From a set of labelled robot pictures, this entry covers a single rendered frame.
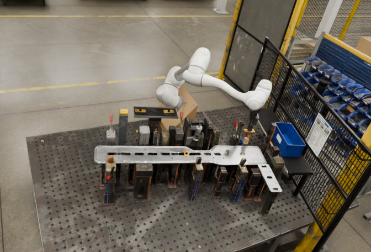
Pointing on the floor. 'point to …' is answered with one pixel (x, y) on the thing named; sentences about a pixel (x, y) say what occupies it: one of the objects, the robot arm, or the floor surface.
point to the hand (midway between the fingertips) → (250, 126)
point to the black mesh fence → (322, 151)
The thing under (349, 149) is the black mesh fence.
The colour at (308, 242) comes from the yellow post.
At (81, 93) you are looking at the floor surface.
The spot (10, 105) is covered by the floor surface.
